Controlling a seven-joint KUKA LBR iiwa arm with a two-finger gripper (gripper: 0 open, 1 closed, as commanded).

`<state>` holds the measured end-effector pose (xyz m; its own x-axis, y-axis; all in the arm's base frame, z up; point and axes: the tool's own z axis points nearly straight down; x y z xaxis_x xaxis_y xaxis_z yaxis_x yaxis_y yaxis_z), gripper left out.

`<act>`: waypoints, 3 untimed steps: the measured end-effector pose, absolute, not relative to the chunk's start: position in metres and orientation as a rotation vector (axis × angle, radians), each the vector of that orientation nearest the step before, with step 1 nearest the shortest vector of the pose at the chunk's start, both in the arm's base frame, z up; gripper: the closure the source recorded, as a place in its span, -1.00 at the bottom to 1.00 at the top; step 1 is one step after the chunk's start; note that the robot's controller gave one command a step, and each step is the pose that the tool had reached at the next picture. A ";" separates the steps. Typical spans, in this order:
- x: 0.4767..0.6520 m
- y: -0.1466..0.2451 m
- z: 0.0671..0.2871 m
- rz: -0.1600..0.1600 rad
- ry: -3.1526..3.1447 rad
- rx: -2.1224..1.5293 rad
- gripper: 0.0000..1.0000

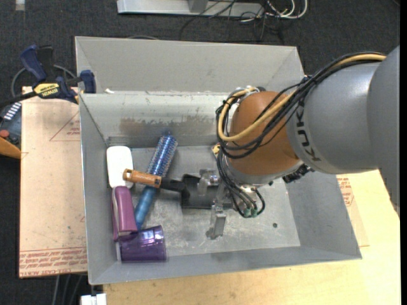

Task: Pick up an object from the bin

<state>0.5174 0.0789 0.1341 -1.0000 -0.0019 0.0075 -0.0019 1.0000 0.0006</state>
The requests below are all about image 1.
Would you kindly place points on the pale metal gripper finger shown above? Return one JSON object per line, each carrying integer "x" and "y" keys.
{"x": 217, "y": 222}
{"x": 208, "y": 178}

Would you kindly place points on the blue round hairbrush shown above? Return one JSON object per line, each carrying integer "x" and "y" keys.
{"x": 162, "y": 157}

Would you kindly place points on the purple plastic cup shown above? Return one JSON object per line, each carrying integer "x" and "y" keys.
{"x": 144, "y": 245}

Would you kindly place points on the white rounded flat block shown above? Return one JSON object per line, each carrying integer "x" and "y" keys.
{"x": 118, "y": 164}

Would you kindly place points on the grey metal bin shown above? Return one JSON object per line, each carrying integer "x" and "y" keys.
{"x": 190, "y": 71}

